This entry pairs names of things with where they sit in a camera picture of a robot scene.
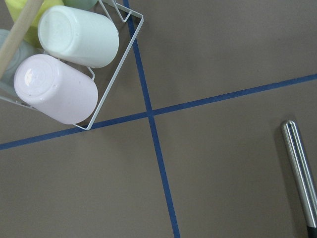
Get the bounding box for white upturned cup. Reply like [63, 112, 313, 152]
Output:
[38, 5, 119, 68]

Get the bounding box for yellow upturned cup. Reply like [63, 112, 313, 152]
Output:
[5, 0, 64, 48]

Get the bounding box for wooden rack handle rod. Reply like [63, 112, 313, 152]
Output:
[0, 0, 44, 77]

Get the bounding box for pink upturned cup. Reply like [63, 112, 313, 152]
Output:
[14, 54, 98, 124]

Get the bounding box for white wire cup rack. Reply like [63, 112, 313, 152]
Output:
[0, 10, 132, 129]

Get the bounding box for pale blue upturned cup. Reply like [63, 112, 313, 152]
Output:
[0, 40, 43, 96]

